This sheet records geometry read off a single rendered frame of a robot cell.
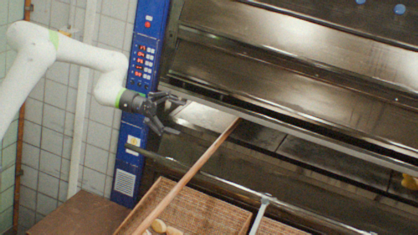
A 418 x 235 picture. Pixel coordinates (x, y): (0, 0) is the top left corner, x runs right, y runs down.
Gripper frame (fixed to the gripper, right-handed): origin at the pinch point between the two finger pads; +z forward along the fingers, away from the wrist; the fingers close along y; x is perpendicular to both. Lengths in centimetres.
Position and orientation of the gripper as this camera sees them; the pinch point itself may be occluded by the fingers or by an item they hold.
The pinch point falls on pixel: (180, 118)
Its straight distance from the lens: 241.6
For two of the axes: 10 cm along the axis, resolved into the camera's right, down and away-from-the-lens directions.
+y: -1.9, 8.9, 4.2
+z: 9.2, 3.1, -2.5
